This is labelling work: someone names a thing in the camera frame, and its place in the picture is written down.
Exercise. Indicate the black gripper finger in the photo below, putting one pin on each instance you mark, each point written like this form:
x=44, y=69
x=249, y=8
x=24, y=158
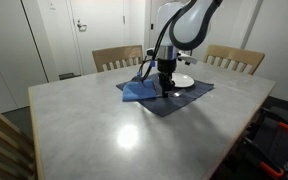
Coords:
x=170, y=88
x=163, y=91

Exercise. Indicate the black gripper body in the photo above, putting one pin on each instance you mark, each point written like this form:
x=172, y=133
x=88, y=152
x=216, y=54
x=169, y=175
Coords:
x=166, y=68

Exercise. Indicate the silver metal fork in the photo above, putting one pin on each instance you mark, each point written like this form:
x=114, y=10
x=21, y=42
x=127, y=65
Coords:
x=172, y=94

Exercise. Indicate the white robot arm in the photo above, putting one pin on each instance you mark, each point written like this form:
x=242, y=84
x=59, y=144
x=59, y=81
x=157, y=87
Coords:
x=181, y=27

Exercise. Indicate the white round plate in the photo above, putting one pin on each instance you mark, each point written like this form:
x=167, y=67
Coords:
x=182, y=80

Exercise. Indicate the dark blue placemat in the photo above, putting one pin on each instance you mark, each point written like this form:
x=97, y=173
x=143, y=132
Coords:
x=165, y=106

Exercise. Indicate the blue folded cloth napkin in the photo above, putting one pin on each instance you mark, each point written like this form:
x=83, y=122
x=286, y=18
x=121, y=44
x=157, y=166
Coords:
x=139, y=90

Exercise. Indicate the wooden chair near stove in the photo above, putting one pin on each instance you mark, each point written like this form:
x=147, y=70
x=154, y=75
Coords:
x=234, y=58

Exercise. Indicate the wooden chair near door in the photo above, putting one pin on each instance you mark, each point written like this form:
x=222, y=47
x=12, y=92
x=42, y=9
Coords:
x=117, y=57

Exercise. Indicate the black orange clamp far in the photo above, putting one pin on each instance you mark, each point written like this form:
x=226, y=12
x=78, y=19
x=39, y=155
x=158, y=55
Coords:
x=281, y=121

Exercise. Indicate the black orange clamp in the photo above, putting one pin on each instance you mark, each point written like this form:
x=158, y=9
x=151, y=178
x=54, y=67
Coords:
x=261, y=160
x=281, y=121

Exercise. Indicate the black orange clamp near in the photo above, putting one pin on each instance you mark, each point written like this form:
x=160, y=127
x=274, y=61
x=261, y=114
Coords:
x=261, y=160

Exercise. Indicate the wooden chair foreground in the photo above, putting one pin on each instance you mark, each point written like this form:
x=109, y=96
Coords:
x=17, y=153

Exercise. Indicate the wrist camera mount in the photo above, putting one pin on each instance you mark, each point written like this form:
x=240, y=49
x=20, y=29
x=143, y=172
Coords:
x=187, y=58

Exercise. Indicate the silver door handle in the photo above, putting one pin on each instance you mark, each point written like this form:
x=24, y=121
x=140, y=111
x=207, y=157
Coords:
x=81, y=27

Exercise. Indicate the white light switch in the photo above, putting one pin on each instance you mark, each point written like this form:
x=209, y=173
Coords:
x=51, y=5

